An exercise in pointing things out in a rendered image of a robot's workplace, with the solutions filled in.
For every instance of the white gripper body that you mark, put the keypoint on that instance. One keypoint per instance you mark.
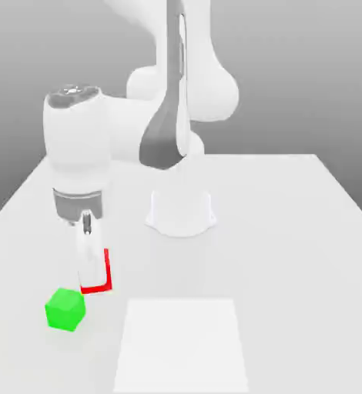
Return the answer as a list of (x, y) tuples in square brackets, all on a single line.
[(90, 249)]

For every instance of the small red cube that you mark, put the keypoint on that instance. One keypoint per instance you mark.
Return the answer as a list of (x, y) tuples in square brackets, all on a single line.
[(108, 274)]

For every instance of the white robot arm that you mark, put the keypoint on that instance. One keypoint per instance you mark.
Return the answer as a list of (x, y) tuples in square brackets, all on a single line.
[(174, 101)]

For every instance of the small green cube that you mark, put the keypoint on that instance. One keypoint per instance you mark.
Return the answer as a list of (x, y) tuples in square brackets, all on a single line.
[(64, 310)]

